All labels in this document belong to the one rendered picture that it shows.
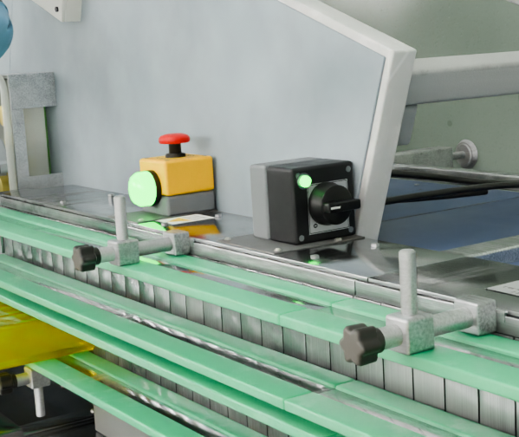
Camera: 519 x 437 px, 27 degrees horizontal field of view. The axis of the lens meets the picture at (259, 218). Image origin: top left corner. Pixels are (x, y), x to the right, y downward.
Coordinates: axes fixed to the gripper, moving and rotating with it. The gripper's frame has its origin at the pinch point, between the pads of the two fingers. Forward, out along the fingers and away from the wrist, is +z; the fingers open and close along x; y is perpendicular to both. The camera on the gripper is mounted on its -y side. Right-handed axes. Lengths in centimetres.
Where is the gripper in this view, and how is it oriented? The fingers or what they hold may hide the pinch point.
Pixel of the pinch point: (13, 166)
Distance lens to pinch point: 187.3
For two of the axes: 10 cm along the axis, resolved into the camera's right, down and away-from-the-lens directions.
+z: 8.3, -1.4, 5.4
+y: -0.7, -9.9, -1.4
